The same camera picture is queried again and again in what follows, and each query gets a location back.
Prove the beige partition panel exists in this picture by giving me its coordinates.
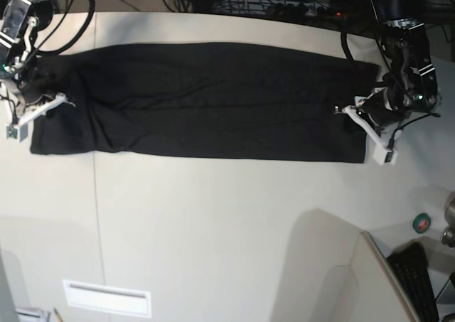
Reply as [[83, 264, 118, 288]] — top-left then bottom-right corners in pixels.
[[348, 232, 419, 322]]

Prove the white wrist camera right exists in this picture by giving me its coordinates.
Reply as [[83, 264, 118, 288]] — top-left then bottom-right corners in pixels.
[[6, 124, 28, 142]]

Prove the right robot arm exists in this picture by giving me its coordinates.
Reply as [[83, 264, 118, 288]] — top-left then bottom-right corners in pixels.
[[1, 0, 95, 129]]

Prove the white cable slot cover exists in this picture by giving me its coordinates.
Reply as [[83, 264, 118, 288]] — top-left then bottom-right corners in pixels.
[[63, 279, 152, 318]]

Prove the green tape roll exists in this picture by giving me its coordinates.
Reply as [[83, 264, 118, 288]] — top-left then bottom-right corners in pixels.
[[412, 213, 432, 234]]

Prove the black power strip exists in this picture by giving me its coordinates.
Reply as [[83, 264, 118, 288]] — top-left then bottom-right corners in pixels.
[[265, 2, 341, 19]]

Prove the yellow pencil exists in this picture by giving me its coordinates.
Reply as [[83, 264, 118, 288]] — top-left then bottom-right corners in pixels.
[[53, 308, 63, 322]]

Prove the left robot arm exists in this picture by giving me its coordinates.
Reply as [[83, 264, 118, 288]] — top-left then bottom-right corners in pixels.
[[331, 0, 439, 156]]

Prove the silver metal cylinder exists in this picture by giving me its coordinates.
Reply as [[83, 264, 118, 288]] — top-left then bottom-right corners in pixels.
[[441, 193, 455, 248]]

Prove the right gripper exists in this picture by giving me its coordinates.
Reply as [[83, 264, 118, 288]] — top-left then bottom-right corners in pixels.
[[6, 71, 75, 127]]

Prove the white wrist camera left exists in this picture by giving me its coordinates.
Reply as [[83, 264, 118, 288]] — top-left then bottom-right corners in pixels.
[[372, 145, 398, 166]]

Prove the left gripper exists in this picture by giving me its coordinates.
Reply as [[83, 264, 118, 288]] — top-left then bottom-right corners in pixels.
[[334, 87, 412, 151]]

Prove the black t-shirt with colourful print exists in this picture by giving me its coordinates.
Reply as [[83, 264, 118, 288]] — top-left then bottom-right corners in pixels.
[[30, 43, 380, 163]]

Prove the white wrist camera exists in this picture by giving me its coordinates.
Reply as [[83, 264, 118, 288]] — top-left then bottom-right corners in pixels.
[[372, 145, 398, 166], [6, 124, 28, 142]]

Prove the black keyboard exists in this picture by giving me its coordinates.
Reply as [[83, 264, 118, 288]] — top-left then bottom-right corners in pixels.
[[387, 242, 439, 322]]

